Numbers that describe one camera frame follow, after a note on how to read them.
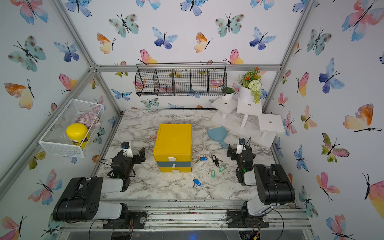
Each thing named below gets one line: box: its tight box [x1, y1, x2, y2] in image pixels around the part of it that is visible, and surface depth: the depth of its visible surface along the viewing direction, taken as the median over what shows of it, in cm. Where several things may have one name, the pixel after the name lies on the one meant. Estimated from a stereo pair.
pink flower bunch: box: [75, 111, 101, 130], surface depth 71 cm
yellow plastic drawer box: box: [153, 124, 193, 173], surface depth 79 cm
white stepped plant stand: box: [210, 99, 286, 150], surface depth 105 cm
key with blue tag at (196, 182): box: [193, 176, 202, 188], surface depth 88 cm
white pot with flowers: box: [238, 67, 262, 104], surface depth 87 cm
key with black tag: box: [212, 155, 223, 167], surface depth 97 cm
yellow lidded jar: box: [66, 123, 90, 149], surface depth 65 cm
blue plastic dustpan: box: [207, 126, 228, 149], surface depth 110 cm
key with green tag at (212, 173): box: [207, 169, 216, 178], surface depth 92 cm
